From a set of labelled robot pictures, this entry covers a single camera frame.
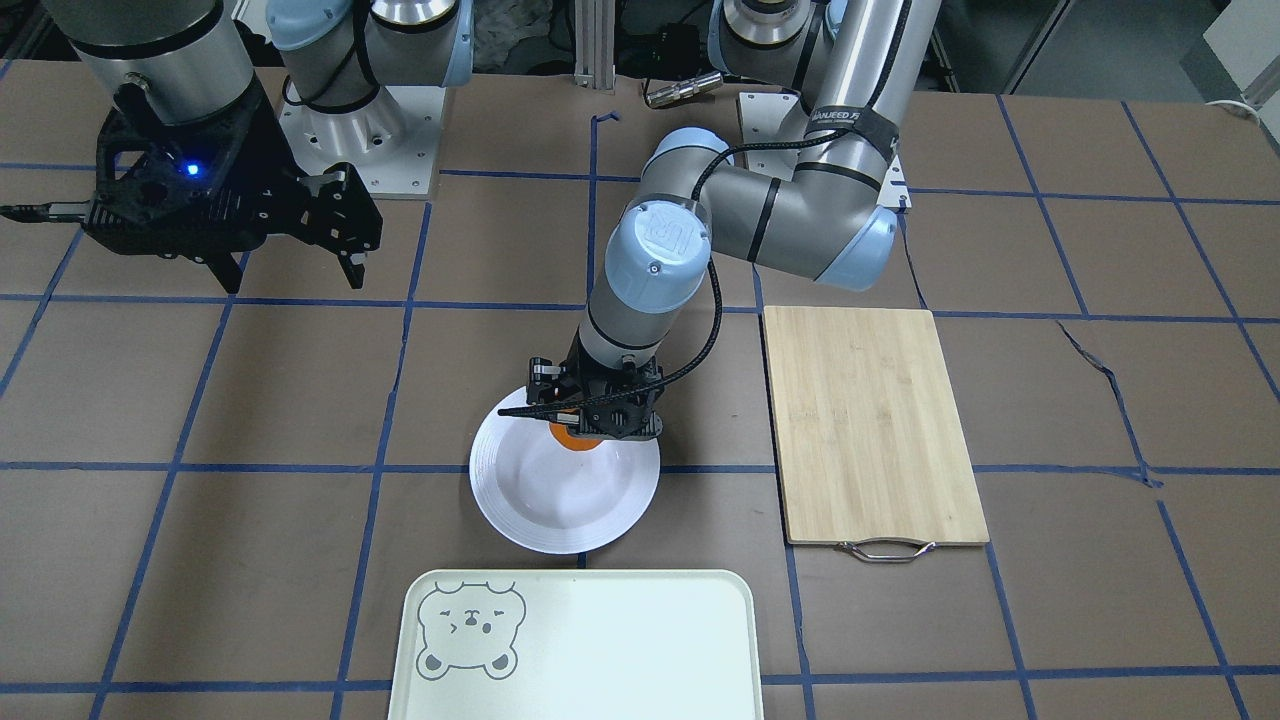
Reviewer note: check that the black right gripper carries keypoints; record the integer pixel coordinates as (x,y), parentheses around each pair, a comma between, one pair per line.
(262,170)

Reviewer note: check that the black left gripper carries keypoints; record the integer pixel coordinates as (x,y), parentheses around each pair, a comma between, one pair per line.
(542,377)

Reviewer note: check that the orange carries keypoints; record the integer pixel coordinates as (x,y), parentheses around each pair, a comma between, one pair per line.
(573,443)

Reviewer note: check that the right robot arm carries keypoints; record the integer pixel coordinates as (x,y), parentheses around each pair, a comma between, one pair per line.
(194,57)

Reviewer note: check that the cream bear tray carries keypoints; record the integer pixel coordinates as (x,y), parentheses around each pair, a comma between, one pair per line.
(577,644)

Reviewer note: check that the white ridged plate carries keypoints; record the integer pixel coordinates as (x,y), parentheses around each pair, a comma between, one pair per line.
(551,498)

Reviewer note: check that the bamboo cutting board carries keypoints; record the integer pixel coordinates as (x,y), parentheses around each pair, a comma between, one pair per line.
(870,447)

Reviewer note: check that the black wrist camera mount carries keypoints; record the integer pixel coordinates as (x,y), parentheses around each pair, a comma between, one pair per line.
(203,190)

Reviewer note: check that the aluminium frame post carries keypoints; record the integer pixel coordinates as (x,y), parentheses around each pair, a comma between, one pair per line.
(594,45)

